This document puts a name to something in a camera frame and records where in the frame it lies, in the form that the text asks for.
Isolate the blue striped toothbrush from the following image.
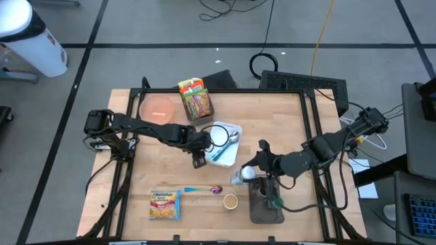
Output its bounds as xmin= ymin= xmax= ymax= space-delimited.
xmin=208 ymin=144 xmax=228 ymax=163

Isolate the pink plastic bowl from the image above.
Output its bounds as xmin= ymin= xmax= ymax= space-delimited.
xmin=138 ymin=94 xmax=177 ymax=125

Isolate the white computer mouse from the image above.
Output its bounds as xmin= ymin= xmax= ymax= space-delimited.
xmin=383 ymin=203 xmax=398 ymax=222

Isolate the black metal table frame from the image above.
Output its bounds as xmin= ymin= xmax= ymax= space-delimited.
xmin=76 ymin=76 xmax=369 ymax=245

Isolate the white trash can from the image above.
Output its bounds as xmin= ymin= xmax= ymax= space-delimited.
xmin=0 ymin=0 xmax=69 ymax=78

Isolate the white lid seasoning jar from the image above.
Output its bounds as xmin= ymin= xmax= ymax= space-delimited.
xmin=230 ymin=165 xmax=257 ymax=186

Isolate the white paper sheet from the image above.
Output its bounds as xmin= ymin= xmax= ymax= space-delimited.
xmin=348 ymin=158 xmax=379 ymax=200

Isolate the white cable bundle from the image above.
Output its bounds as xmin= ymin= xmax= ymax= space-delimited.
xmin=340 ymin=117 xmax=388 ymax=150

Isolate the black equipment case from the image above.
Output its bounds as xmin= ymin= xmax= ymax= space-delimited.
xmin=196 ymin=69 xmax=239 ymax=91

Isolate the gray desk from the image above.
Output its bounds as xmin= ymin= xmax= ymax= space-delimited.
xmin=394 ymin=169 xmax=436 ymax=245
xmin=401 ymin=81 xmax=436 ymax=181

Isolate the white plastic bin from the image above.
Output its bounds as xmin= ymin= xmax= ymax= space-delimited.
xmin=204 ymin=120 xmax=243 ymax=168

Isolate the black perforated computer case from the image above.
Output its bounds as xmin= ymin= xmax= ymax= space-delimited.
xmin=259 ymin=69 xmax=350 ymax=116

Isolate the orange snack box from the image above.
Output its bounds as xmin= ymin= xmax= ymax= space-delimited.
xmin=181 ymin=87 xmax=215 ymax=127

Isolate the yellow snack packet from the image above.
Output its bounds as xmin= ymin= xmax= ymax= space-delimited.
xmin=177 ymin=78 xmax=204 ymax=90

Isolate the furikake jar gold lid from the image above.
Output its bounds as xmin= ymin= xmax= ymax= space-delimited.
xmin=223 ymin=193 xmax=239 ymax=210

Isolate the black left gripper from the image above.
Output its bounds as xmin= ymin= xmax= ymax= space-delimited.
xmin=185 ymin=129 xmax=213 ymax=169

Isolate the gray translucent plastic bin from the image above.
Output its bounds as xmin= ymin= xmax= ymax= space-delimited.
xmin=247 ymin=173 xmax=286 ymax=225

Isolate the black box device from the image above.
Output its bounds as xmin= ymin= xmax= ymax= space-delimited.
xmin=414 ymin=77 xmax=436 ymax=123

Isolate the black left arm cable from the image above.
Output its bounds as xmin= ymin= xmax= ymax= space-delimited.
xmin=200 ymin=124 xmax=232 ymax=150

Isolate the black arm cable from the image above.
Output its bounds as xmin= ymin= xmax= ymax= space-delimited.
xmin=200 ymin=124 xmax=232 ymax=150
xmin=270 ymin=129 xmax=352 ymax=214

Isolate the black coiled floor cable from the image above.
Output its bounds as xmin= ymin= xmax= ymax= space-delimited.
xmin=249 ymin=0 xmax=279 ymax=81

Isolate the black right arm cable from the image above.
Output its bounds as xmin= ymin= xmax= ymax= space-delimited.
xmin=270 ymin=129 xmax=352 ymax=214

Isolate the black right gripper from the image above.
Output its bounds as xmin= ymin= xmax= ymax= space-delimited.
xmin=240 ymin=138 xmax=285 ymax=178

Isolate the backlit keyboard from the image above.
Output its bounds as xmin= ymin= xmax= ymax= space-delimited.
xmin=404 ymin=193 xmax=436 ymax=239

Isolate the blue ramen noodle packet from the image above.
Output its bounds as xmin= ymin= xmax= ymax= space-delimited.
xmin=149 ymin=189 xmax=182 ymax=221

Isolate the yellow floor cable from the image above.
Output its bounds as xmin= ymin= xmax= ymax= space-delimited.
xmin=310 ymin=0 xmax=337 ymax=76

